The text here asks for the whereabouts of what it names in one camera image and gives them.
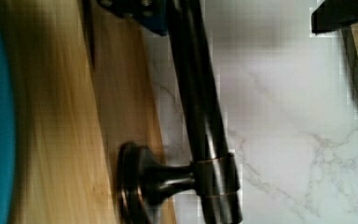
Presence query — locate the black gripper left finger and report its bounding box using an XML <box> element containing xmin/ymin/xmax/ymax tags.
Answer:
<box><xmin>96</xmin><ymin>0</ymin><xmax>168</xmax><ymax>36</ymax></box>

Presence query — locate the black drawer handle bar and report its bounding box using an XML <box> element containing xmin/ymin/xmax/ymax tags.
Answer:
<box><xmin>117</xmin><ymin>0</ymin><xmax>242</xmax><ymax>224</ymax></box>

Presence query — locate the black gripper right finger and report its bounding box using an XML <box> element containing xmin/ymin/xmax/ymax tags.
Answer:
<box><xmin>311</xmin><ymin>0</ymin><xmax>358</xmax><ymax>34</ymax></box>

